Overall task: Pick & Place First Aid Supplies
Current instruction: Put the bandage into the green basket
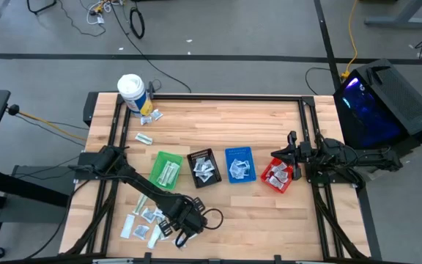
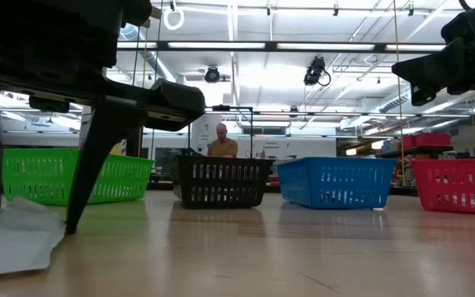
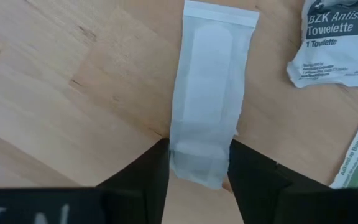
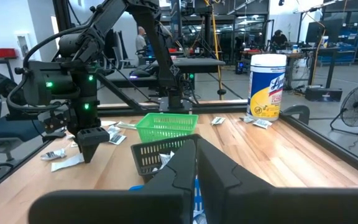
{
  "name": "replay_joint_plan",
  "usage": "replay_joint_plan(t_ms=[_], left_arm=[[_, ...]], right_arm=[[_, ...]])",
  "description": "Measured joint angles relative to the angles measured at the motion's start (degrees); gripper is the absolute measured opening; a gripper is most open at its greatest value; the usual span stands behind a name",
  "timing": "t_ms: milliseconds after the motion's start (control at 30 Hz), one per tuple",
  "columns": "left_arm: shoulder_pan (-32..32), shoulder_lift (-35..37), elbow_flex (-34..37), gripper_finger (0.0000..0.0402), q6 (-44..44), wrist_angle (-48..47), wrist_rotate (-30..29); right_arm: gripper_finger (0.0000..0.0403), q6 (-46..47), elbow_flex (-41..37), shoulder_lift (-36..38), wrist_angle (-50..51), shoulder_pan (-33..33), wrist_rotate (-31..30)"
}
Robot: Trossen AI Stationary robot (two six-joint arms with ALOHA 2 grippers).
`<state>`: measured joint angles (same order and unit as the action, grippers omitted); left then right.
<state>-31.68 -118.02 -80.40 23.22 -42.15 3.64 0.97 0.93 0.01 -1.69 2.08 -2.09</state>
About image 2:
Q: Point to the green plastic basket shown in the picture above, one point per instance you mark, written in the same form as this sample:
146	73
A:
130	173

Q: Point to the black monitor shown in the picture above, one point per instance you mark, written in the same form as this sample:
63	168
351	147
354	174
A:
165	158

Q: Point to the black overhead light bar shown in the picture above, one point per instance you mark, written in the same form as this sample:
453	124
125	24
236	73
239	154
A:
270	45

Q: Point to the blue plastic basket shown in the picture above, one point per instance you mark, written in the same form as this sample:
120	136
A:
336	161

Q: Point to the person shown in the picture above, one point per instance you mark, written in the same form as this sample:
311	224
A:
223	146

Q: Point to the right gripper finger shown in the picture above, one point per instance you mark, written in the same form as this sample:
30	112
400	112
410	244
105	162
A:
439	70

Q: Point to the black hanging camera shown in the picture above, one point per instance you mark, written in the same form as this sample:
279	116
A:
315	70

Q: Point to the white machine cabinet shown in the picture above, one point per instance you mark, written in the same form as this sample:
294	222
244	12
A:
200	140

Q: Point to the black upright panel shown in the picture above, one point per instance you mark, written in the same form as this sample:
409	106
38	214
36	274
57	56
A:
135	142

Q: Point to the black tube frame stand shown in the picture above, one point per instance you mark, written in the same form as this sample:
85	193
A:
237	108

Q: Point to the silver air duct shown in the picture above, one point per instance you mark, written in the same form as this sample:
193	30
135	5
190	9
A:
394	103
155	62

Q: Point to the red storage bin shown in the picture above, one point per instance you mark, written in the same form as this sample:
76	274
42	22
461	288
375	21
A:
432	139
407	141

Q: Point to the long white packet dark end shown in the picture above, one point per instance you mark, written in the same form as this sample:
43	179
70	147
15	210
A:
15	243

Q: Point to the black overhead camera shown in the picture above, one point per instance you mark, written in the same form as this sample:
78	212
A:
212	74

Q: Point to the black plastic basket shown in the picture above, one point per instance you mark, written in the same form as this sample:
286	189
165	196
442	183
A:
221	160

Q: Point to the red plastic basket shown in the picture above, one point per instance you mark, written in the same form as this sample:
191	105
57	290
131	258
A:
456	164

